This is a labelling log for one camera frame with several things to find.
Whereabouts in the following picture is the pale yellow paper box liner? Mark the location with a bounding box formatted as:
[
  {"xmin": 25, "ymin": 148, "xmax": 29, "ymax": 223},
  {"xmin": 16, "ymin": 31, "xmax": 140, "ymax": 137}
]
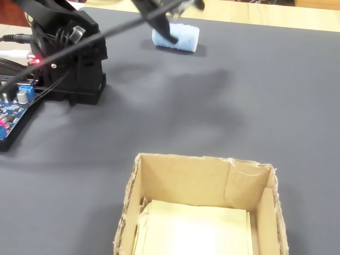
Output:
[{"xmin": 133, "ymin": 198, "xmax": 253, "ymax": 255}]

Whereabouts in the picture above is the grey table mat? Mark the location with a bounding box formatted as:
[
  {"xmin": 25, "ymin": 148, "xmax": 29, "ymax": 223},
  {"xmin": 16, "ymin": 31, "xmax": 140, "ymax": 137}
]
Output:
[{"xmin": 0, "ymin": 6, "xmax": 340, "ymax": 255}]

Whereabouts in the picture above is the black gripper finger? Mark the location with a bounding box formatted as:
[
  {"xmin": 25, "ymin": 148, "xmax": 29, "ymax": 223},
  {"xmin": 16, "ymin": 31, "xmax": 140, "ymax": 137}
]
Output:
[{"xmin": 131, "ymin": 0, "xmax": 179, "ymax": 45}]

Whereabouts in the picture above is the open cardboard box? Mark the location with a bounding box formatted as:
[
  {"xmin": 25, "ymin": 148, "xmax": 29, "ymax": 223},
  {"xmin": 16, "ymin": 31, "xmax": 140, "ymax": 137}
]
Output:
[{"xmin": 111, "ymin": 152, "xmax": 291, "ymax": 255}]

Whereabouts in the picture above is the white blue yarn-wrapped block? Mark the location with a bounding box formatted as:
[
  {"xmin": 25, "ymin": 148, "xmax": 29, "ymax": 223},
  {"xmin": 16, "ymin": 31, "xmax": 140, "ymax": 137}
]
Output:
[{"xmin": 151, "ymin": 23, "xmax": 200, "ymax": 54}]

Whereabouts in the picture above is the blue circuit board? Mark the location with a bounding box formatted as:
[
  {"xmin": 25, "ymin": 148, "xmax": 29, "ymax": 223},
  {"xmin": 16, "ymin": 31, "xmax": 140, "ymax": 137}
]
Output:
[{"xmin": 0, "ymin": 82, "xmax": 37, "ymax": 152}]

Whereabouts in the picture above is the black power cable plug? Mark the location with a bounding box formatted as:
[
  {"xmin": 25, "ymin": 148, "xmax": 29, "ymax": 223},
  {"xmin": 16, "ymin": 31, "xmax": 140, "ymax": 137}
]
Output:
[{"xmin": 0, "ymin": 33, "xmax": 35, "ymax": 44}]

